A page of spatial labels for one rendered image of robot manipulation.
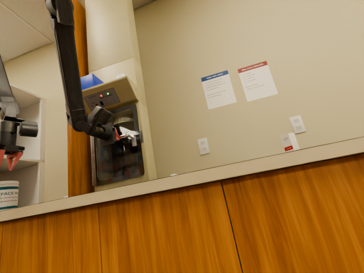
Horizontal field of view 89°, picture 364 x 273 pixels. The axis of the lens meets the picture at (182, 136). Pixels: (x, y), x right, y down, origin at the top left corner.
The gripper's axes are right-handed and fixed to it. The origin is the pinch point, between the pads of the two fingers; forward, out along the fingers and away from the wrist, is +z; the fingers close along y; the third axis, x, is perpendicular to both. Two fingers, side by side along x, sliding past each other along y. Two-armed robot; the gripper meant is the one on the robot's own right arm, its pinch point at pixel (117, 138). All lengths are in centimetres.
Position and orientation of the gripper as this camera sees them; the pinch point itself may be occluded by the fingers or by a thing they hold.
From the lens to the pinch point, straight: 100.7
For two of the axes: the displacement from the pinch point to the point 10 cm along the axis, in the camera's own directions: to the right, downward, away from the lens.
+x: -9.5, 2.4, 1.9
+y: -1.8, -9.5, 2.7
